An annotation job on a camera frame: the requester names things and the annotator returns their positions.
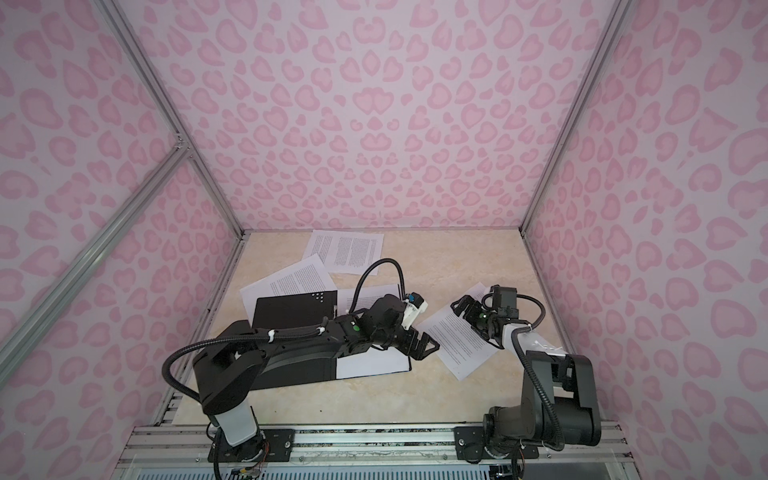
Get left corner aluminium post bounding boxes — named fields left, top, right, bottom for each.
left=93, top=0, right=246, bottom=239

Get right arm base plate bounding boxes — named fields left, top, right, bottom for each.
left=452, top=425, right=539, bottom=464

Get printed paper sheet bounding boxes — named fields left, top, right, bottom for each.
left=240, top=254, right=337, bottom=320
left=335, top=284, right=411, bottom=380

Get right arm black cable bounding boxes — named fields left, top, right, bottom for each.
left=479, top=292, right=566, bottom=451

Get blue folder black inside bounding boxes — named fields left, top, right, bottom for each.
left=250, top=289, right=413, bottom=391

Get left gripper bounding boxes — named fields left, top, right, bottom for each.
left=373, top=322, right=443, bottom=359

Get corner aluminium post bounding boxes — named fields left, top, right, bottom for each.
left=519, top=0, right=636, bottom=239
left=93, top=0, right=246, bottom=239

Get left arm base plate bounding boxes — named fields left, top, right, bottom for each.
left=207, top=428, right=296, bottom=463

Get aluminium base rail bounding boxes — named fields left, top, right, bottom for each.
left=112, top=422, right=639, bottom=479

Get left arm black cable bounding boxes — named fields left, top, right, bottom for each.
left=160, top=257, right=408, bottom=403

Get right corner aluminium post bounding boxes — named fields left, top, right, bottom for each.
left=519, top=0, right=636, bottom=239

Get diagonal aluminium frame bar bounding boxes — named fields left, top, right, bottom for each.
left=1, top=141, right=189, bottom=385

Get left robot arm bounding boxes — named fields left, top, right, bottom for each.
left=193, top=293, right=440, bottom=447

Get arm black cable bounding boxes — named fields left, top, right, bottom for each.
left=160, top=257, right=408, bottom=403
left=479, top=292, right=566, bottom=451

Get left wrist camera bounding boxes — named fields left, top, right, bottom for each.
left=402, top=292, right=428, bottom=330

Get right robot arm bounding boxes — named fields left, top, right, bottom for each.
left=450, top=285, right=602, bottom=457

